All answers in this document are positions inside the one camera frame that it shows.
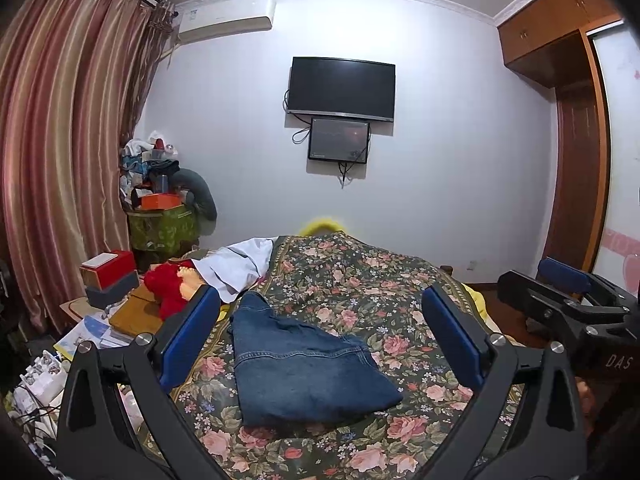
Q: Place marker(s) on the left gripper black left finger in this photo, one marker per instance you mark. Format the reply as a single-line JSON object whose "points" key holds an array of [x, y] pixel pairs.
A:
{"points": [[95, 437]]}

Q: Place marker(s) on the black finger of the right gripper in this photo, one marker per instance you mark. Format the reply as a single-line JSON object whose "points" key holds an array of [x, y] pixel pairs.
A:
{"points": [[563, 277]]}

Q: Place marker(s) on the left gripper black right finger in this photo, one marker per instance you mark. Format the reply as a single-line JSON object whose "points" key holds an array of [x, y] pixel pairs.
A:
{"points": [[546, 439]]}

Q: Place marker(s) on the blue denim jacket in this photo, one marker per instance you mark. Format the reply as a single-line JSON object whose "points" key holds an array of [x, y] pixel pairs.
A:
{"points": [[290, 373]]}

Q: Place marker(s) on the person right hand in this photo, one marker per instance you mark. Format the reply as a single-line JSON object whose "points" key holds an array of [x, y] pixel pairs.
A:
{"points": [[588, 403]]}

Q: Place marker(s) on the white power strip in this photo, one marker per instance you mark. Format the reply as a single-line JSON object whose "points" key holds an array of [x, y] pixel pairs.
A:
{"points": [[42, 385]]}

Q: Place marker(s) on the wooden bedside board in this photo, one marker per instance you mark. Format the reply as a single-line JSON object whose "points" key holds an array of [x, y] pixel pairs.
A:
{"points": [[137, 313]]}

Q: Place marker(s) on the red and grey box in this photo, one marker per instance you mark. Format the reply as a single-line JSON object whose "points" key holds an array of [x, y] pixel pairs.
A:
{"points": [[109, 277]]}

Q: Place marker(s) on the red plush toy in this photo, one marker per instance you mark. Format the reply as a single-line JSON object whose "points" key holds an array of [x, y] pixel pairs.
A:
{"points": [[173, 284]]}

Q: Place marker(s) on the white shirt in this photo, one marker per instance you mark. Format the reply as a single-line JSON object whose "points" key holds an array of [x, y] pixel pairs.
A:
{"points": [[233, 269]]}

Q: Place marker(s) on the brown wooden wardrobe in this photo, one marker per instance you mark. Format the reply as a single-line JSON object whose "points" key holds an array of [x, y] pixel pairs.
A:
{"points": [[546, 41]]}

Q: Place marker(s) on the orange box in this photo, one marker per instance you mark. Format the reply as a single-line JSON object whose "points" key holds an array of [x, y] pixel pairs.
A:
{"points": [[160, 201]]}

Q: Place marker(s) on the grey neck pillow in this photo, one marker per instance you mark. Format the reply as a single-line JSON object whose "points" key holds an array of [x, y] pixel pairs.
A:
{"points": [[202, 199]]}

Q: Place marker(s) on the striped red curtain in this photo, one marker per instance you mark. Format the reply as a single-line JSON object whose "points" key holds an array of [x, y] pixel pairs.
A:
{"points": [[74, 77]]}

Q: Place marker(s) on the white air conditioner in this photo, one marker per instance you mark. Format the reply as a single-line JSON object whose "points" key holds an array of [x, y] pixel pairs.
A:
{"points": [[225, 18]]}

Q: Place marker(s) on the small black wall monitor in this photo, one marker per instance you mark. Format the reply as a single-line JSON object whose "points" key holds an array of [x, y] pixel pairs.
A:
{"points": [[338, 140]]}

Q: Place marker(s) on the large black wall television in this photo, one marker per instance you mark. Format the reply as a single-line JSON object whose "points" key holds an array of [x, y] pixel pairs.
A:
{"points": [[342, 88]]}

